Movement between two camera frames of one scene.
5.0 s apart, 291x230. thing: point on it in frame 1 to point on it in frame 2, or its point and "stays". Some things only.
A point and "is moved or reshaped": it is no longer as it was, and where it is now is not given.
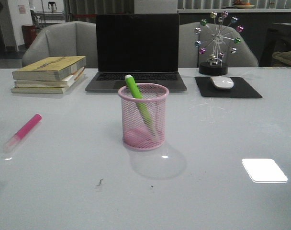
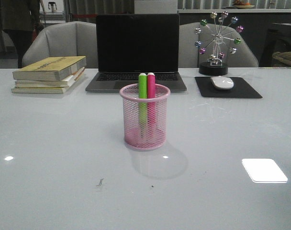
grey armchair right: (200, 42) stays
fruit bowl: (240, 4) stays
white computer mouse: (222, 82) stays
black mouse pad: (240, 89) stays
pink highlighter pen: (22, 132) to (151, 94)
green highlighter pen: (136, 93) is moved or reshaped
